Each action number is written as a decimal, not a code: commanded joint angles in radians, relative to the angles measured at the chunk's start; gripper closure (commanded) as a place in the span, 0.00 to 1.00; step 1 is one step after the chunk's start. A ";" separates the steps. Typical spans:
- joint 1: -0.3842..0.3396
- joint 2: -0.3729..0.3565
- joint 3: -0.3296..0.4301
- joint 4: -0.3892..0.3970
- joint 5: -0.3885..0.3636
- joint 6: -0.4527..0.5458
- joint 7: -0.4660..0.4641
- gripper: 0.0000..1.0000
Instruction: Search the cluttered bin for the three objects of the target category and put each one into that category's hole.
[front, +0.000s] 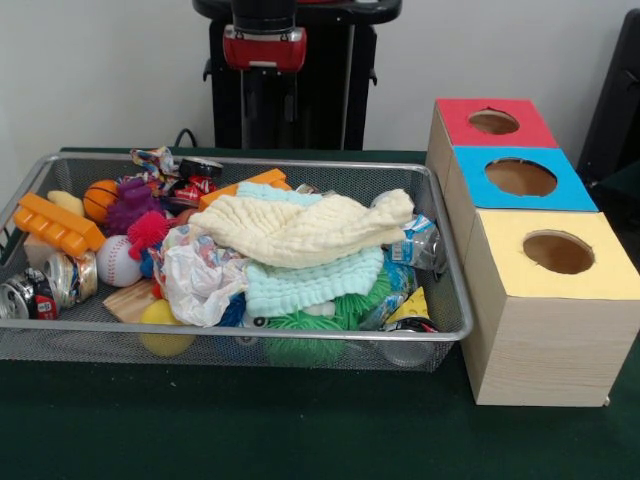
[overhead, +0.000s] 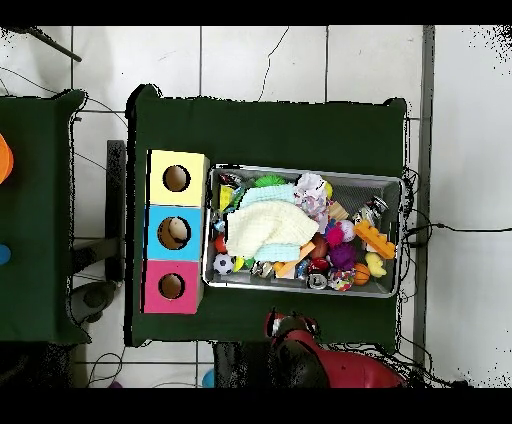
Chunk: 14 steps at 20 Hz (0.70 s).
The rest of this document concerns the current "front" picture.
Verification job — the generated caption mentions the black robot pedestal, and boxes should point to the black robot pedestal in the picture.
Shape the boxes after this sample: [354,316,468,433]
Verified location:
[192,0,404,151]

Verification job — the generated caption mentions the wooden box three holes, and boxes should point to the wooden box three holes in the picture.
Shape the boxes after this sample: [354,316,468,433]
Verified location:
[425,97,640,407]

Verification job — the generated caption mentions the mint waffle cloth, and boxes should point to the mint waffle cloth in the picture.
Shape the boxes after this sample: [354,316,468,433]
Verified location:
[234,180,385,318]

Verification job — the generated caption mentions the black upright panel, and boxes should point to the black upright panel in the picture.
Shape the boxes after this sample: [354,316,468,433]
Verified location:
[574,8,640,174]

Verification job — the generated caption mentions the black cable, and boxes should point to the black cable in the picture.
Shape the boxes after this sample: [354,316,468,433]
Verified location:
[173,128,201,150]

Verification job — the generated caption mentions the small basketball toy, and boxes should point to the small basketball toy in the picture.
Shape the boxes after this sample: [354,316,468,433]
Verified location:
[82,179,121,224]

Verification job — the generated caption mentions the shallow mesh bin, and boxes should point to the shallow mesh bin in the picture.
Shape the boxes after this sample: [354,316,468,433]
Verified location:
[0,153,475,374]

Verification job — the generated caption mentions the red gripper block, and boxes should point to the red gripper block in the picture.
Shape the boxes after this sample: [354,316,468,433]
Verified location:
[222,28,307,126]

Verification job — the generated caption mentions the crumpled printed white wrapper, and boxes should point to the crumpled printed white wrapper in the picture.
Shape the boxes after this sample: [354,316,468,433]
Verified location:
[149,224,251,327]

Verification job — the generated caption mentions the purple spiky ball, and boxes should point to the purple spiky ball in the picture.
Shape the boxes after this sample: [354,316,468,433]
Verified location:
[103,177,166,236]

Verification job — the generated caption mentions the large orange toy brick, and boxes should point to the large orange toy brick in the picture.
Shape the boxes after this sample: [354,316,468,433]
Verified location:
[12,192,106,259]

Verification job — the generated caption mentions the white baseball toy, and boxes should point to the white baseball toy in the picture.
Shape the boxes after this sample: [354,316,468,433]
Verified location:
[95,234,144,289]

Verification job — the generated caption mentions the crushed clear plastic bottle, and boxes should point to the crushed clear plastic bottle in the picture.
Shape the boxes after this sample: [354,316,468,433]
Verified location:
[382,213,449,274]

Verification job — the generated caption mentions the long orange toy brick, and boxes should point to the long orange toy brick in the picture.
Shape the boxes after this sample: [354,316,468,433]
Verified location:
[198,168,292,210]

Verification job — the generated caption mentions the cream waffle cloth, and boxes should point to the cream waffle cloth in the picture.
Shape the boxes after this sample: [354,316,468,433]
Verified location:
[187,188,416,269]

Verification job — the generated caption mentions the crushed red black can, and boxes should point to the crushed red black can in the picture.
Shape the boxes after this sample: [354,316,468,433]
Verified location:
[0,268,59,321]

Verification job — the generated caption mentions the green cloth side table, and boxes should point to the green cloth side table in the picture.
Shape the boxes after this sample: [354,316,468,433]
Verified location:
[587,162,640,211]

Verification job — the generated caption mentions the pink spiky toy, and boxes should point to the pink spiky toy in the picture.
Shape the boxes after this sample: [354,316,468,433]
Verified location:
[127,209,171,261]

